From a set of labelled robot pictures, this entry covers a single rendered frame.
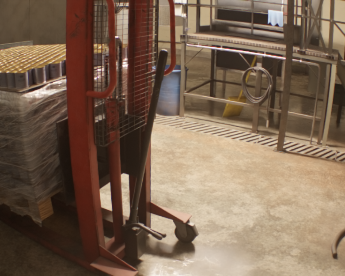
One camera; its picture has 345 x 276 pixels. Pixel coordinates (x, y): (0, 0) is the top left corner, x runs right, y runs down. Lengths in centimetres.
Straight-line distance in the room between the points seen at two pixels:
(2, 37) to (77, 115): 482
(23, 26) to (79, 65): 432
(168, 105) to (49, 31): 208
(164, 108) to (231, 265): 300
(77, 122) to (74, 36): 40
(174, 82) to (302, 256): 307
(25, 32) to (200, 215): 414
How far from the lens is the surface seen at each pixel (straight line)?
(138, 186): 197
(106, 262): 200
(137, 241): 215
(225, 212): 283
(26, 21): 581
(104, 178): 210
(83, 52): 160
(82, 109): 166
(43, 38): 550
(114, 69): 151
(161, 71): 170
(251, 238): 256
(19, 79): 169
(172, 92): 478
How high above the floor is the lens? 151
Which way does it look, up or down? 21 degrees down
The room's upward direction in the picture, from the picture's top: 1 degrees clockwise
